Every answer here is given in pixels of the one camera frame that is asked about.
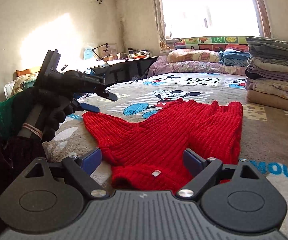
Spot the blue folded blanket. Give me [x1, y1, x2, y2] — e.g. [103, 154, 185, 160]
[219, 43, 251, 67]

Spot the left stack of folded clothes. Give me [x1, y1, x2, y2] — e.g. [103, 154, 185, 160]
[245, 36, 288, 111]

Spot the yellow patterned pillow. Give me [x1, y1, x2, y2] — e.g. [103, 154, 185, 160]
[167, 49, 220, 63]

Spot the Mickey Mouse grey blanket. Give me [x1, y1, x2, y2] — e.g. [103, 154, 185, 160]
[43, 72, 288, 240]

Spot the red knit sweater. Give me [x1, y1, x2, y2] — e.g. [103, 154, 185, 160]
[83, 99, 243, 192]

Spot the purple floral quilt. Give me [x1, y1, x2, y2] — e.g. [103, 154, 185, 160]
[147, 56, 246, 77]

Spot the dark desk with clutter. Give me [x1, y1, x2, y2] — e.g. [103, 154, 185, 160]
[88, 43, 157, 86]

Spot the left black gloved hand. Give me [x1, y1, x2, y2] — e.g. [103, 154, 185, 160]
[9, 87, 78, 142]

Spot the window curtain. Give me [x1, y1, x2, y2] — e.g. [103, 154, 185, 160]
[153, 0, 174, 53]

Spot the colourful alphabet headboard mat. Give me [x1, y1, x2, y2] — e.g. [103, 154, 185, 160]
[174, 36, 247, 52]

